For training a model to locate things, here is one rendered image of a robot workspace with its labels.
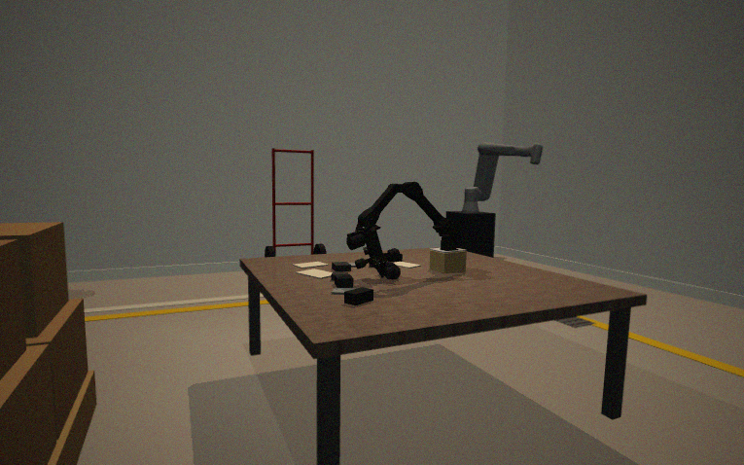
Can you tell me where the beige flat rectangular panel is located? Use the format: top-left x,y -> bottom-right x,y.
296,268 -> 332,279

